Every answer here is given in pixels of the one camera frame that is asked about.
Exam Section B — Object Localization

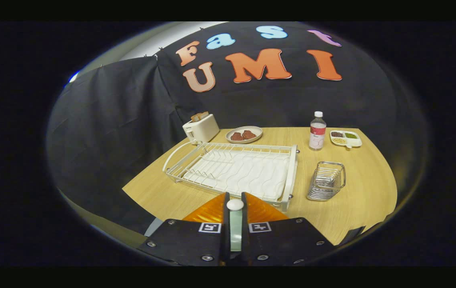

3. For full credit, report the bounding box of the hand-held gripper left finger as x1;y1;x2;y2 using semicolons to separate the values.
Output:
137;192;231;267

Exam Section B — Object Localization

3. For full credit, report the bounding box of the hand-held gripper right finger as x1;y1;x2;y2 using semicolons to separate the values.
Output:
240;192;337;267

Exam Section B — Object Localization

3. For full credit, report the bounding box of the pale green plate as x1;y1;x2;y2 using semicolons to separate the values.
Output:
230;210;242;252

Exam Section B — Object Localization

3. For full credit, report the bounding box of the white wire dish rack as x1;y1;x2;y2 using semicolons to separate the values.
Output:
165;142;299;212

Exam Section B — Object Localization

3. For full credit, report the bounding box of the silver wire basket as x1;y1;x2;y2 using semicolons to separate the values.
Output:
306;161;346;201

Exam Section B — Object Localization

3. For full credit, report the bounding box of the beige plate with meat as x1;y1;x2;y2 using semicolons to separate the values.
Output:
226;126;263;144

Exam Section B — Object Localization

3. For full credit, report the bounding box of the white divided snack dish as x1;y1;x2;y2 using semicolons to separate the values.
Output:
330;130;362;149

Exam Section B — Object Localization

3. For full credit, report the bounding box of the white wavy drain tray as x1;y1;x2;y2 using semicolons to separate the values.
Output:
182;150;290;202

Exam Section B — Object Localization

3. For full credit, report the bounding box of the cream toaster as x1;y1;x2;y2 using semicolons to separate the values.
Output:
182;114;220;144

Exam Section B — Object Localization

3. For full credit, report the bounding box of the clear bottle red label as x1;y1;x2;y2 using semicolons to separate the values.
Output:
309;111;327;151

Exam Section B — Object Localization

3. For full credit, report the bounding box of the white power cable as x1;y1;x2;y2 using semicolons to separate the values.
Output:
162;141;196;172

